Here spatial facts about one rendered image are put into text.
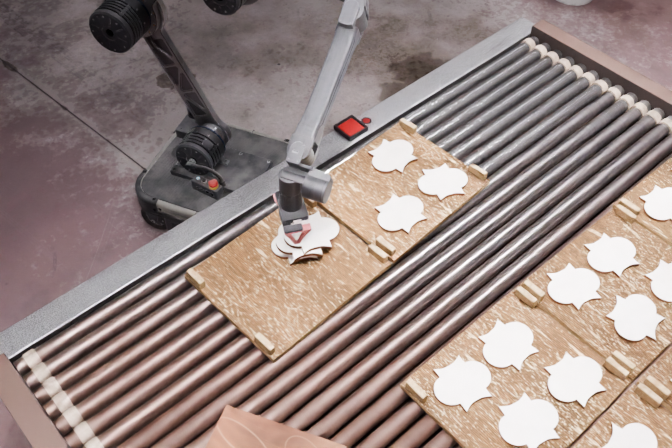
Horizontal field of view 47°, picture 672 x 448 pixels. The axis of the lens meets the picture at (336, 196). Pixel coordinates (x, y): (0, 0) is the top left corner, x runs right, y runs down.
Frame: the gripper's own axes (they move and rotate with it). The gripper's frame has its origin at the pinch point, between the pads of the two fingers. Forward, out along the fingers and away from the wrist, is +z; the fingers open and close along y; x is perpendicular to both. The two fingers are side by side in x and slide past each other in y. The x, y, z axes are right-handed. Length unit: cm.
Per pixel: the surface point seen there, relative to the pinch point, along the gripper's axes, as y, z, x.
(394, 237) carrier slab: -3.8, 7.6, -27.0
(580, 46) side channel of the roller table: 57, 4, -113
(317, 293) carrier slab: -16.0, 8.2, -2.5
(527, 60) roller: 59, 7, -95
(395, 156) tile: 24.2, 5.8, -36.5
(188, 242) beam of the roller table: 10.9, 10.3, 26.6
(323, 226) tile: 0.3, 2.3, -8.3
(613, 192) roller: -3, 9, -93
